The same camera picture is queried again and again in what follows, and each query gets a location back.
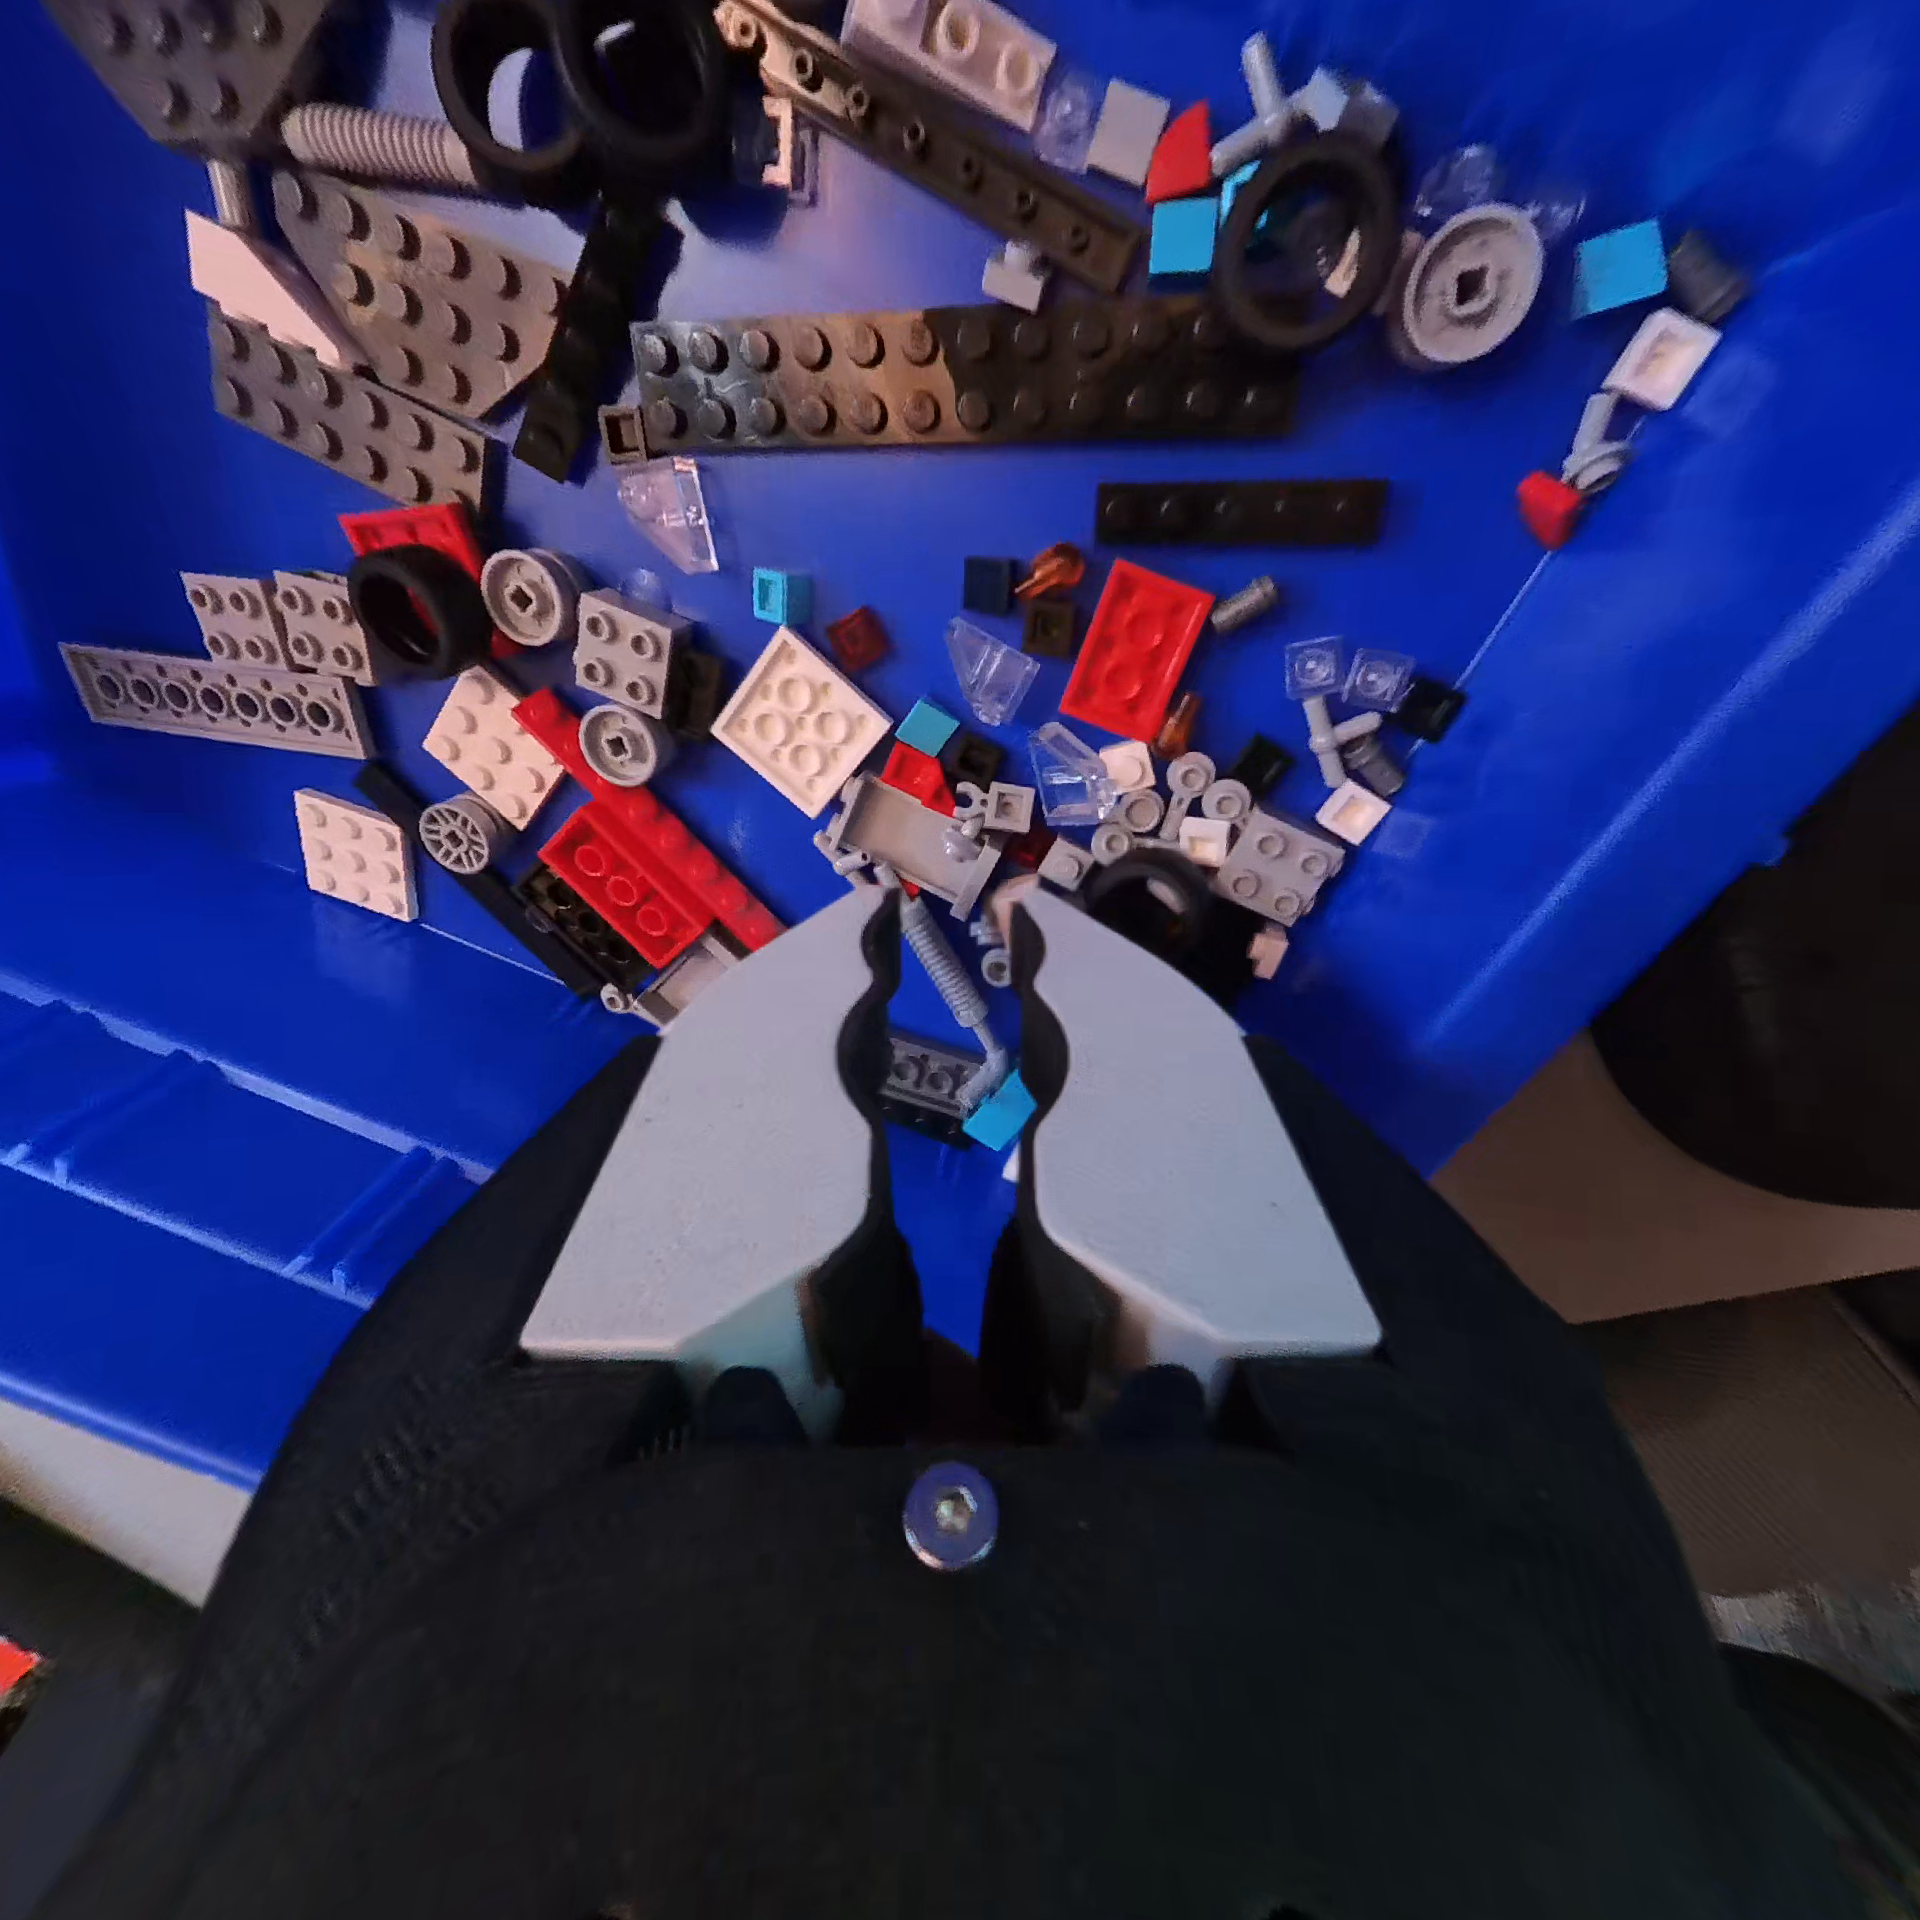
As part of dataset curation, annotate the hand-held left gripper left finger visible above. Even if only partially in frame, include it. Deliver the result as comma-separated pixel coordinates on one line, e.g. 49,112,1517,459
518,888,920,1443

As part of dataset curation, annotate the blue plastic bin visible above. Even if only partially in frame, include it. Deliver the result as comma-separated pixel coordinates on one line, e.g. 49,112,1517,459
0,0,1920,1495

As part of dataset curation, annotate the pile of toy bricks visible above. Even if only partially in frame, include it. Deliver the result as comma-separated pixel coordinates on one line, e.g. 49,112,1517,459
45,0,1749,1157

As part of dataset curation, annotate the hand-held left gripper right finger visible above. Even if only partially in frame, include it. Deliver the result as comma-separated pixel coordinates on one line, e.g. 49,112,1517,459
982,896,1385,1426

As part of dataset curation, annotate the black cushion pad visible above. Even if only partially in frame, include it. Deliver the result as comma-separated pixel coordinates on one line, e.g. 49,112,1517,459
1591,720,1920,1210

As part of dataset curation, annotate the grey desk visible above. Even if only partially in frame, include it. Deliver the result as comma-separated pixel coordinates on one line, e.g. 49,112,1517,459
0,1035,1920,1608

